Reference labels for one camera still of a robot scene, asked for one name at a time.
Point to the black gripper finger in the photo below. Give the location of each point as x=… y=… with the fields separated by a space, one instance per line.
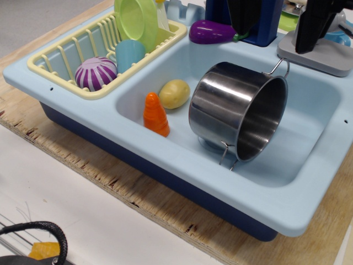
x=244 y=14
x=314 y=23

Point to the stainless steel pot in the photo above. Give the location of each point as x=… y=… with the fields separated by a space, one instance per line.
x=237 y=110

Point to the light blue toy sink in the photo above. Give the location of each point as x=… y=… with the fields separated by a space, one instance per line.
x=276 y=193

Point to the green plate behind faucet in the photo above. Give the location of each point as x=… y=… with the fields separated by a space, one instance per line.
x=288 y=19

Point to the grey toy faucet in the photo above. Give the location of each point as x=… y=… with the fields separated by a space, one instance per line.
x=327 y=56

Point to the purple toy eggplant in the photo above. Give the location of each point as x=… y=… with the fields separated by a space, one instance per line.
x=208 y=32

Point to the white dish in rack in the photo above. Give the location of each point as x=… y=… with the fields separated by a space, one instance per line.
x=162 y=15

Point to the green plastic plate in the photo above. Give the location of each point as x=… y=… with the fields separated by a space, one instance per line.
x=137 y=20

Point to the yellow toy potato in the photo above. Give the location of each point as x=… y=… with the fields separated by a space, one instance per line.
x=174 y=94

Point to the light blue plastic cup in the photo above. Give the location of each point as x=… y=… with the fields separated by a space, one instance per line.
x=128 y=52

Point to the orange toy carrot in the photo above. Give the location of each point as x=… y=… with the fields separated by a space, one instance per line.
x=154 y=115

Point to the purple striped toy bowl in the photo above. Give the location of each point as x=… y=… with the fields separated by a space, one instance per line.
x=94 y=73

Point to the yellow dish drying rack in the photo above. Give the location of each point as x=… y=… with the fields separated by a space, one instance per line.
x=59 y=61

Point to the plywood board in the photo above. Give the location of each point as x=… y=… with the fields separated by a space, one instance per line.
x=113 y=214

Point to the yellow tape piece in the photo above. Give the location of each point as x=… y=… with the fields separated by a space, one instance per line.
x=43 y=250

